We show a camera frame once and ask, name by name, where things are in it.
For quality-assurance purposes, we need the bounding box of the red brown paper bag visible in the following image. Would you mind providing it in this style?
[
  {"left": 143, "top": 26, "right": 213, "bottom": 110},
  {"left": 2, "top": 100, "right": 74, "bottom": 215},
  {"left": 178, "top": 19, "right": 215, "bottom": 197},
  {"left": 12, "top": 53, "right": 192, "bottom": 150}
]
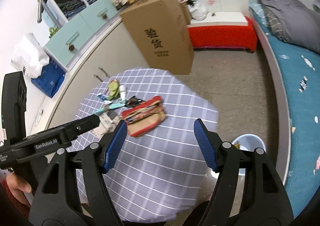
[{"left": 121, "top": 96, "right": 166, "bottom": 137}]

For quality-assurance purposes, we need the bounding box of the person's left hand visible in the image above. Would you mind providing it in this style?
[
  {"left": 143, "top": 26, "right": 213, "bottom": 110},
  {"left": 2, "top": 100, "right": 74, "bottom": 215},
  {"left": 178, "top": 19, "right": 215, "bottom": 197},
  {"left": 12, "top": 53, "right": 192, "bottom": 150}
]
[{"left": 6, "top": 172, "right": 32, "bottom": 208}]

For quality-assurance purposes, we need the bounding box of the light blue plastic bucket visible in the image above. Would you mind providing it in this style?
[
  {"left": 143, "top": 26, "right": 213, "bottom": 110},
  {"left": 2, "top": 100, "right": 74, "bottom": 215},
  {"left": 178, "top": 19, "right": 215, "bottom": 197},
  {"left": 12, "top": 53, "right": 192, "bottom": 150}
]
[{"left": 231, "top": 133, "right": 267, "bottom": 176}]

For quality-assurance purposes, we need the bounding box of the blue plastic bag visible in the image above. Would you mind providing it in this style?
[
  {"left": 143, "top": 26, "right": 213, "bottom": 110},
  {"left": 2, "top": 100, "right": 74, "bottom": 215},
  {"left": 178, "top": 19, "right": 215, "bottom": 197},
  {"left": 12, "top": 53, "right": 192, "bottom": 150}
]
[{"left": 31, "top": 58, "right": 66, "bottom": 98}]

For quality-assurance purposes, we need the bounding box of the white paper shopping bag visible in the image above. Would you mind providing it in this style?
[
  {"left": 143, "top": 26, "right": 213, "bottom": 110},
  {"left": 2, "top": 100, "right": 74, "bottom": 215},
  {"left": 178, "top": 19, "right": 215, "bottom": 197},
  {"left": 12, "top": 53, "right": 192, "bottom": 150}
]
[{"left": 11, "top": 33, "right": 50, "bottom": 78}]

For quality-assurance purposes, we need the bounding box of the white low cabinet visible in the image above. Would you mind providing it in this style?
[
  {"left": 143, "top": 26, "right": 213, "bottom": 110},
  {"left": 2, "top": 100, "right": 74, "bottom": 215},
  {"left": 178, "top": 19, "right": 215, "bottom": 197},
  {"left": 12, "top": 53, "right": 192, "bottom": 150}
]
[{"left": 30, "top": 17, "right": 149, "bottom": 134}]

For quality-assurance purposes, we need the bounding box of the grey checked tablecloth table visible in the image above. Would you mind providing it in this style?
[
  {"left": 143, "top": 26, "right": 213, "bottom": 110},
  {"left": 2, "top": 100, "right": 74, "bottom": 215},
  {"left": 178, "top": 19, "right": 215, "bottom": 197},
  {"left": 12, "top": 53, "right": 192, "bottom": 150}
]
[{"left": 66, "top": 66, "right": 220, "bottom": 224}]

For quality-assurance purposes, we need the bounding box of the lilac stair shelf unit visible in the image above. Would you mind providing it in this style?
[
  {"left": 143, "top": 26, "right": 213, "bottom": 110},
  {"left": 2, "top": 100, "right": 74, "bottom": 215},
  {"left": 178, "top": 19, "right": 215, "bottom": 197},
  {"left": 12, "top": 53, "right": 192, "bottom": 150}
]
[{"left": 42, "top": 0, "right": 118, "bottom": 71}]

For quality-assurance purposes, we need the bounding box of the large cardboard box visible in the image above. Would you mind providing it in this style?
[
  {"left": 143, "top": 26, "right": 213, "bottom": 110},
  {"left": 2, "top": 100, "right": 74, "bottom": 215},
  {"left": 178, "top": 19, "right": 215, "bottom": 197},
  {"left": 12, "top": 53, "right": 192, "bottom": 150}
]
[{"left": 120, "top": 0, "right": 194, "bottom": 75}]

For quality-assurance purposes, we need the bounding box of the teal candy-print mattress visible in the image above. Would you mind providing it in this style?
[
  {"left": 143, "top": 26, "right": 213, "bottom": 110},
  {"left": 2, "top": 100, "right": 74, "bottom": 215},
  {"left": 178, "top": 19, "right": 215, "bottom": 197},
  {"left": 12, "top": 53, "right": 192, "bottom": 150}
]
[{"left": 253, "top": 14, "right": 319, "bottom": 217}]

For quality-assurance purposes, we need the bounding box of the red covered low bench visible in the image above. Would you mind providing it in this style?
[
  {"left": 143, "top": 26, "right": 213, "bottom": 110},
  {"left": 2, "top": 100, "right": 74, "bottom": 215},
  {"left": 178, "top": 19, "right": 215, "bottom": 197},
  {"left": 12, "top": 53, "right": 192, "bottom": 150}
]
[{"left": 188, "top": 17, "right": 258, "bottom": 53}]

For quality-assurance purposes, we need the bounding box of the white plastic bag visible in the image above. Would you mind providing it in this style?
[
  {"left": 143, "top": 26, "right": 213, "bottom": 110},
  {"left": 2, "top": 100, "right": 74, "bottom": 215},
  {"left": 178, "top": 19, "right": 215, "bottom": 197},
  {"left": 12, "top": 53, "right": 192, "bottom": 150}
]
[{"left": 188, "top": 1, "right": 208, "bottom": 21}]

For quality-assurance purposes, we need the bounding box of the grey folded duvet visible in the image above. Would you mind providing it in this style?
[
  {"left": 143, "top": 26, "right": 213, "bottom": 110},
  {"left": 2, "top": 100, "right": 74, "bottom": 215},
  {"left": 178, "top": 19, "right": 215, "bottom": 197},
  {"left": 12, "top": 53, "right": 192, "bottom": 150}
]
[{"left": 258, "top": 0, "right": 319, "bottom": 53}]

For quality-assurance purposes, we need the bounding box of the teal bunk bed frame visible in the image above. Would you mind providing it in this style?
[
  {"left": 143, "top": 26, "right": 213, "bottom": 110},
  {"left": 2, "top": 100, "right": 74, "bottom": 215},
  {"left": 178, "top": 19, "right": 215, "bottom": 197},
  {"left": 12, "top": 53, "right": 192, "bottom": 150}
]
[{"left": 247, "top": 0, "right": 320, "bottom": 219}]

